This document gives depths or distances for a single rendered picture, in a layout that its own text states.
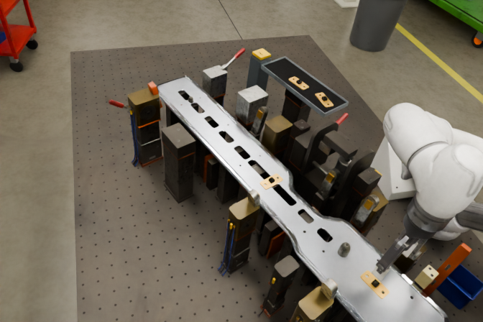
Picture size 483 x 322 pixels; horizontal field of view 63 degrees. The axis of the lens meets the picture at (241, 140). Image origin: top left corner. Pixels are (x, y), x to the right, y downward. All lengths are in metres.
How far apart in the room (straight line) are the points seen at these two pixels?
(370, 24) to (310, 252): 3.33
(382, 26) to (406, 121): 3.40
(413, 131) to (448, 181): 0.15
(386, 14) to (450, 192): 3.50
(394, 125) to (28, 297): 1.98
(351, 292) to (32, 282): 1.71
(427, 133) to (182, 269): 0.98
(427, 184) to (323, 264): 0.48
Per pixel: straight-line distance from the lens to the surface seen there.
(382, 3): 4.23
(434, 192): 0.91
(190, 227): 1.63
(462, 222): 1.69
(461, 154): 0.88
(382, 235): 1.79
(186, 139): 1.48
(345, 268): 1.28
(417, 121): 0.98
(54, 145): 3.05
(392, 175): 1.87
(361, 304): 1.24
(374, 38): 4.40
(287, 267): 1.24
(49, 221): 2.62
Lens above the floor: 2.06
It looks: 44 degrees down
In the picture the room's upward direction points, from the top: 8 degrees clockwise
